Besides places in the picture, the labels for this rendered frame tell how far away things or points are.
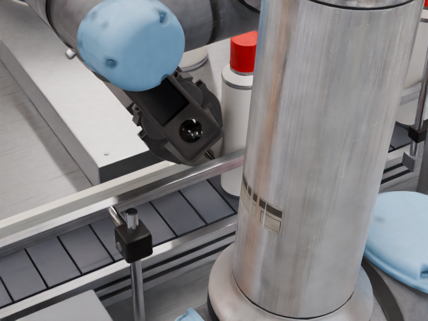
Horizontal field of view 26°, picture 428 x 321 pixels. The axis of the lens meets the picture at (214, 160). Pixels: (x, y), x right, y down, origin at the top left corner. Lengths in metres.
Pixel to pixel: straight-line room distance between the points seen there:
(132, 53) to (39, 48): 0.63
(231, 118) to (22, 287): 0.29
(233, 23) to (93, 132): 0.42
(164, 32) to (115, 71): 0.05
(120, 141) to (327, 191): 0.66
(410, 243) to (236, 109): 0.34
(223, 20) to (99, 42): 0.12
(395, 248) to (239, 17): 0.24
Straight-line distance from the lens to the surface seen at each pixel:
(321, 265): 0.58
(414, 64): 1.15
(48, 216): 1.03
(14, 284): 1.01
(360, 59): 0.48
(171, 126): 0.90
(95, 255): 1.02
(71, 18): 0.77
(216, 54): 1.32
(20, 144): 1.26
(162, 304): 1.03
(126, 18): 0.73
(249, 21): 0.81
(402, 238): 0.72
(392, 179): 1.18
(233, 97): 0.99
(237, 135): 1.02
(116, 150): 1.15
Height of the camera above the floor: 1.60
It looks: 40 degrees down
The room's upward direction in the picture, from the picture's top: straight up
